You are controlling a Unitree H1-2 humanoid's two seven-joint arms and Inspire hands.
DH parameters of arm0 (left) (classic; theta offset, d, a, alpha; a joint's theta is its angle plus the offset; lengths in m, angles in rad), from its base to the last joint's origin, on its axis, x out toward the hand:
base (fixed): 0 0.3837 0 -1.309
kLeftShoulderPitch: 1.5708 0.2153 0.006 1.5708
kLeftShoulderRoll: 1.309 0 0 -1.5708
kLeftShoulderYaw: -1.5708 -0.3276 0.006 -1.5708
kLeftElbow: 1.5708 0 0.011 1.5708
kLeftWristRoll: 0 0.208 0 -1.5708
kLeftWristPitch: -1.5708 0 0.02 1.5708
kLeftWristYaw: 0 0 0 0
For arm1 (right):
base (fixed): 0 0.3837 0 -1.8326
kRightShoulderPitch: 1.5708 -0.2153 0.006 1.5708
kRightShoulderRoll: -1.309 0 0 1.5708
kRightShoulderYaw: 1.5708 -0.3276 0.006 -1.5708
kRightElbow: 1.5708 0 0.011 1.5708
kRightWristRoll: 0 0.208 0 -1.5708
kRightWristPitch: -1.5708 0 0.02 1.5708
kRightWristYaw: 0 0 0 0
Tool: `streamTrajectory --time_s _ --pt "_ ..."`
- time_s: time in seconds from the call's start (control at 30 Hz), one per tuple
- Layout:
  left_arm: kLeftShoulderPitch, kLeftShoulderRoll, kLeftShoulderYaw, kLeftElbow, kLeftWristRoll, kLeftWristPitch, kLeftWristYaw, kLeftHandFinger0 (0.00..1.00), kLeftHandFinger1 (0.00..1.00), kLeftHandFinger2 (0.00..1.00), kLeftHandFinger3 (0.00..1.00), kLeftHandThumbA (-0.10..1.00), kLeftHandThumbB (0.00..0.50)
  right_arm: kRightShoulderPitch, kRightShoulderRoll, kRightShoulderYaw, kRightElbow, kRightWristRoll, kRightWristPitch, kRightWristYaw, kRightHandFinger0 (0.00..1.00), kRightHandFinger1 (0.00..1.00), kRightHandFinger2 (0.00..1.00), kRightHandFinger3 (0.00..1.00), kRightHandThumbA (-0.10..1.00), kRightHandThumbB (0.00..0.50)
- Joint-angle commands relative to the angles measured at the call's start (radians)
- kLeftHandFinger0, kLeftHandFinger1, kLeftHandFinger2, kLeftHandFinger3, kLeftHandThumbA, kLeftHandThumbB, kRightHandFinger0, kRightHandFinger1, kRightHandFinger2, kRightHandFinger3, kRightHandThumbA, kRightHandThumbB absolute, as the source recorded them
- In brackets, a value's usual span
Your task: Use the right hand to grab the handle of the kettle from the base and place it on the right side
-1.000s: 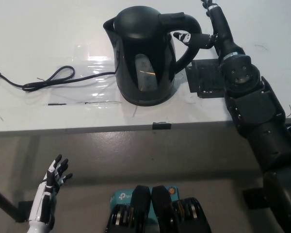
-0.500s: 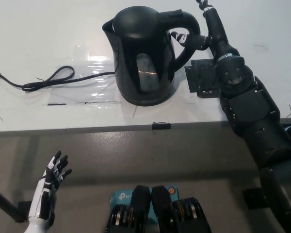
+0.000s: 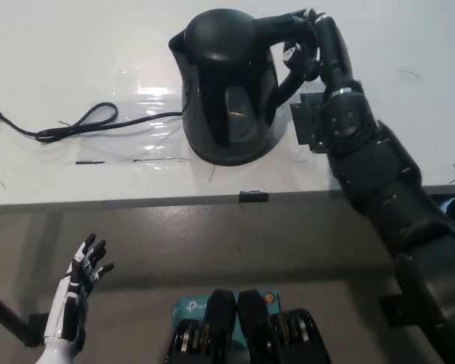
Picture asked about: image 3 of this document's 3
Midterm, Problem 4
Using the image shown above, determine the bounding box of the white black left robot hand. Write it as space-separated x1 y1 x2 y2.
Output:
43 233 115 347

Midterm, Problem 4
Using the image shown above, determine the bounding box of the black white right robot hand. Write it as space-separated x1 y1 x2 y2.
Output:
282 7 356 96

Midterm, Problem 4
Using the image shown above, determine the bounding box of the black electric kettle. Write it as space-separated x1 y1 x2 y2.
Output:
168 10 318 158

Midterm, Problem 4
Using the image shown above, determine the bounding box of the black table leg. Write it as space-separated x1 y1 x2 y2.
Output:
378 293 413 328
0 286 49 348

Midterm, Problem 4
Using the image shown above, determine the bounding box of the black tape square patch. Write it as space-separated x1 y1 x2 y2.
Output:
290 92 330 155

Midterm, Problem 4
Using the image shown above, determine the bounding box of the teal tp-link box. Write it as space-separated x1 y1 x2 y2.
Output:
172 290 281 342

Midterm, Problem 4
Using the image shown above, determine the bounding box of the clear plastic film sheet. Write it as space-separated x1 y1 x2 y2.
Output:
77 89 193 165

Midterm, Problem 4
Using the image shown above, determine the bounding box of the black and blue object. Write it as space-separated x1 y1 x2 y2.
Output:
435 195 455 220

